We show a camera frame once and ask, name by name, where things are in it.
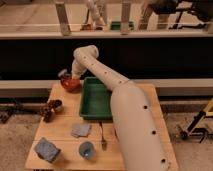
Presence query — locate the small green tray in background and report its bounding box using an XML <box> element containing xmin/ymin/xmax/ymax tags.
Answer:
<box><xmin>110</xmin><ymin>21</ymin><xmax>134</xmax><ymax>30</ymax></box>

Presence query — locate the metal fork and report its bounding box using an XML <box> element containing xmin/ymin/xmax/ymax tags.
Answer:
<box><xmin>99</xmin><ymin>122</ymin><xmax>107</xmax><ymax>151</ymax></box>

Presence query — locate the green plastic tray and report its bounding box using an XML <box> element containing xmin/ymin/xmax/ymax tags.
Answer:
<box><xmin>79</xmin><ymin>77</ymin><xmax>112</xmax><ymax>120</ymax></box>

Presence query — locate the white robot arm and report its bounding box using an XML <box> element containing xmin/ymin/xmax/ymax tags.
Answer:
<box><xmin>72</xmin><ymin>45</ymin><xmax>169</xmax><ymax>171</ymax></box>

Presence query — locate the blue cup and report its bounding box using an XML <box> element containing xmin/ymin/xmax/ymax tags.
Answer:
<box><xmin>79</xmin><ymin>141</ymin><xmax>95</xmax><ymax>160</ymax></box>

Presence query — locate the yellow black cart frame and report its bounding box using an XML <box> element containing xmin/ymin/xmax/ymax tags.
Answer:
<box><xmin>180</xmin><ymin>98</ymin><xmax>213</xmax><ymax>141</ymax></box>

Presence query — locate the red bowl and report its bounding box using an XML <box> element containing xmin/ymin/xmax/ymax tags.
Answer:
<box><xmin>60</xmin><ymin>76</ymin><xmax>80</xmax><ymax>92</ymax></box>

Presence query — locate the brown toy figure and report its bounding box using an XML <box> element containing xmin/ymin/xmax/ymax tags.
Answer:
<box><xmin>40</xmin><ymin>105</ymin><xmax>52</xmax><ymax>123</ymax></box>

